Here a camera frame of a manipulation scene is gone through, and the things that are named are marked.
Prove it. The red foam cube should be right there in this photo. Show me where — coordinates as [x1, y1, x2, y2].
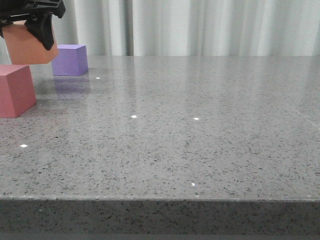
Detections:
[0, 64, 36, 118]

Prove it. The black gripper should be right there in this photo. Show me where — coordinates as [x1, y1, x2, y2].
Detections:
[0, 0, 66, 51]

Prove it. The purple foam cube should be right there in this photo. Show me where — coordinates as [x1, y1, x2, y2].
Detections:
[51, 44, 89, 77]

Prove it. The orange foam cube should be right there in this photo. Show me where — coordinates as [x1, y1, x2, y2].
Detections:
[2, 21, 59, 65]

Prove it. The white pleated curtain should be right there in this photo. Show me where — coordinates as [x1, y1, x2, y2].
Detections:
[52, 0, 320, 56]

